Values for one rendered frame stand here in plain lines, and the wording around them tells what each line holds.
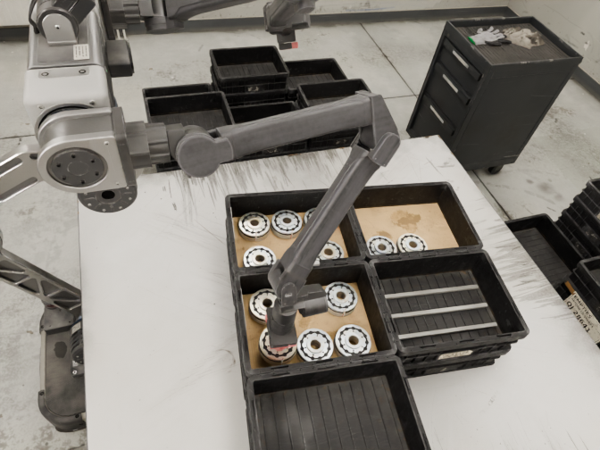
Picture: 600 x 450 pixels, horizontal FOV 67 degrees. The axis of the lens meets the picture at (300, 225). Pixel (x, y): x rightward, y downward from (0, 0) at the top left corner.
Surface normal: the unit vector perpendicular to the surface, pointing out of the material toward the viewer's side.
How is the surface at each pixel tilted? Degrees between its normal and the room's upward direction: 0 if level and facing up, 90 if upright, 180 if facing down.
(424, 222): 0
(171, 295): 0
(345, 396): 0
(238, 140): 58
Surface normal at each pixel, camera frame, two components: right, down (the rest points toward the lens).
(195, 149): 0.33, 0.38
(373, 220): 0.11, -0.63
